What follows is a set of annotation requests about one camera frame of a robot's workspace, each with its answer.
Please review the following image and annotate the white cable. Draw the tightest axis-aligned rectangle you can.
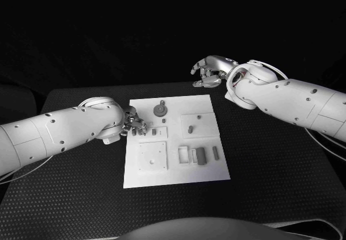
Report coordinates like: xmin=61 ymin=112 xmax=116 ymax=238
xmin=0 ymin=155 xmax=55 ymax=186
xmin=304 ymin=127 xmax=346 ymax=162
xmin=248 ymin=59 xmax=290 ymax=81
xmin=319 ymin=131 xmax=346 ymax=149

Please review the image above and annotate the large grey block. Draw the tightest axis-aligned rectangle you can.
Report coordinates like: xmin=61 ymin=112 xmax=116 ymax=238
xmin=195 ymin=147 xmax=209 ymax=166

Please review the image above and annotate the white task board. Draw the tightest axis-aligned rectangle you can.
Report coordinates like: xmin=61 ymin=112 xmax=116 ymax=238
xmin=123 ymin=94 xmax=232 ymax=189

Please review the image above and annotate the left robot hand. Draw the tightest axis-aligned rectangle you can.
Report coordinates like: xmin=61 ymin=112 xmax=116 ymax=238
xmin=120 ymin=105 xmax=150 ymax=137

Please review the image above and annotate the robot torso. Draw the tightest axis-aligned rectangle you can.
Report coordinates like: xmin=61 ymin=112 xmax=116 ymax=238
xmin=81 ymin=216 xmax=345 ymax=240

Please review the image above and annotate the grey gear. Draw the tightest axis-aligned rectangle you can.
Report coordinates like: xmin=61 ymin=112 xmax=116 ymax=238
xmin=153 ymin=103 xmax=169 ymax=118

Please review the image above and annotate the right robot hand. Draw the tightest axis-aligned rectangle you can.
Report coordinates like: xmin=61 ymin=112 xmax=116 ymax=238
xmin=189 ymin=54 xmax=241 ymax=89

